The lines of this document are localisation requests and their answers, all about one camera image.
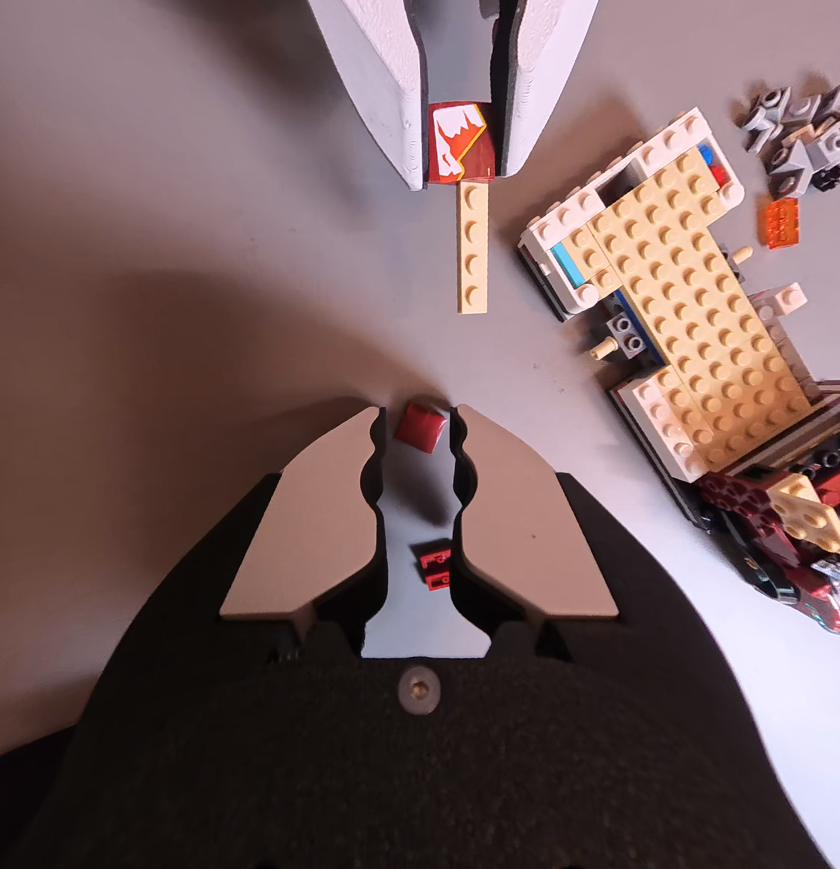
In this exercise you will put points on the grey desk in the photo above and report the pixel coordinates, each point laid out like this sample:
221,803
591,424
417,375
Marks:
189,203

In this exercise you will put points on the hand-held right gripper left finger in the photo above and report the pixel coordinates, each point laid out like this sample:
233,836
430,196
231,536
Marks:
311,529

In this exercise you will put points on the small dark red brick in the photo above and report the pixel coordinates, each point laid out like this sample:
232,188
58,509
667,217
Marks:
437,567

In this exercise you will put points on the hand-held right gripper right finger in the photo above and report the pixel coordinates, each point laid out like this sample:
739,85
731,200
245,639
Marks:
535,536

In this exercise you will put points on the black padded cushion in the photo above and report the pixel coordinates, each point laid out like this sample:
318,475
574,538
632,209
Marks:
12,808

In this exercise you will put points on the tan and dark red brick model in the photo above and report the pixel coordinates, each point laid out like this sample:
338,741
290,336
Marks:
685,305

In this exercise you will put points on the orange transparent studded brick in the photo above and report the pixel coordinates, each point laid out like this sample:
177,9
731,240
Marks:
780,224

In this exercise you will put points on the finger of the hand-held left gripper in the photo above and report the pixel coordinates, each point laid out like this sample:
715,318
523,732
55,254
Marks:
549,68
379,68

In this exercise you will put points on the dark red curved slope brick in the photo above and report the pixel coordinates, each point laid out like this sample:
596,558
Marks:
421,426

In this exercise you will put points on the pile of small grey bricks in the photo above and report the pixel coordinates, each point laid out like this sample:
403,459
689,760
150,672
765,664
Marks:
800,142

